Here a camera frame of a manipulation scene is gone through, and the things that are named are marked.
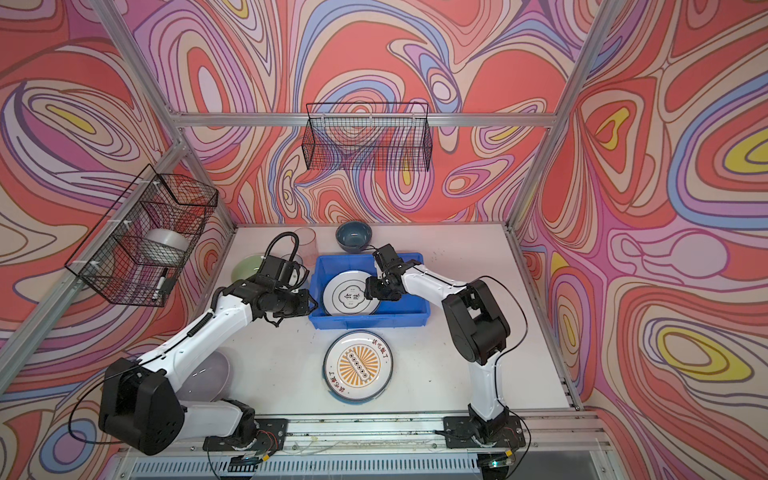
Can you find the black wire basket left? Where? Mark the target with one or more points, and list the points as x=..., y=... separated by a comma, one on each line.
x=161, y=217

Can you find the pink plastic cup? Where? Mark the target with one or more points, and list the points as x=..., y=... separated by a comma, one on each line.
x=307, y=249

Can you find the orange sunburst pattern plate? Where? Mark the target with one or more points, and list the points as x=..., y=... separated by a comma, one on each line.
x=358, y=363

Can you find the blue ribbed plastic cup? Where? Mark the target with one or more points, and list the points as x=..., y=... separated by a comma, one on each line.
x=293, y=275

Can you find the black wire basket back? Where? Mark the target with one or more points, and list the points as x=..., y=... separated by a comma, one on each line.
x=368, y=136

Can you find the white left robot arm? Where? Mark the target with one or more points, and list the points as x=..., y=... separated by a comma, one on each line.
x=140, y=405

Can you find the blue plastic bin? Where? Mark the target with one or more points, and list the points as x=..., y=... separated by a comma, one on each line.
x=409, y=311

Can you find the black wire basket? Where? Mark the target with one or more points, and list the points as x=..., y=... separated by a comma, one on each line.
x=161, y=217
x=368, y=136

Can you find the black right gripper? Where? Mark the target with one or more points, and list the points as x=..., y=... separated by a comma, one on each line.
x=371, y=290

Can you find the light green ceramic bowl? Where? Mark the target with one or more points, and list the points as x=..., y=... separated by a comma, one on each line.
x=246, y=267

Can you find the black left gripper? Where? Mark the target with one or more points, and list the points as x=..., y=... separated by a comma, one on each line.
x=304, y=306

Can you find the green clover pattern plate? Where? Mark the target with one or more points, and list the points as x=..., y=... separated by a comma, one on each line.
x=344, y=295

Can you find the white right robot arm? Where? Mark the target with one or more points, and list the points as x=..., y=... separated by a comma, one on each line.
x=477, y=326

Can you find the dark blue ceramic bowl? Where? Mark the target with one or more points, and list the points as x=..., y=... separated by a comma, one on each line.
x=354, y=236

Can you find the white tape roll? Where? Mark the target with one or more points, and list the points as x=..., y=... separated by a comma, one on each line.
x=164, y=247

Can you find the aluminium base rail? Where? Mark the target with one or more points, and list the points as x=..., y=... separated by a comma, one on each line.
x=557, y=445

